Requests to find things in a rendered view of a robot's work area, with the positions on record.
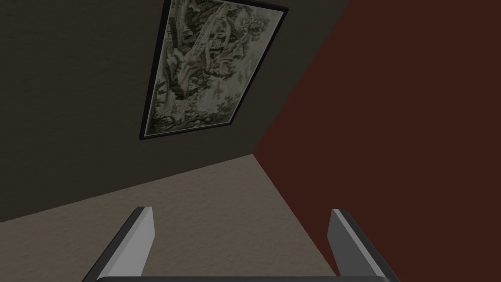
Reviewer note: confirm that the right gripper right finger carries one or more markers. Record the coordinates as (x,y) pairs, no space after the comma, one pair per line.
(354,246)

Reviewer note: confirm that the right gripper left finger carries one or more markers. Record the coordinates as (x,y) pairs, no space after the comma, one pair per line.
(131,246)

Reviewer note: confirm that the black framed landscape picture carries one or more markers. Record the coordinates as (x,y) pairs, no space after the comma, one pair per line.
(207,66)

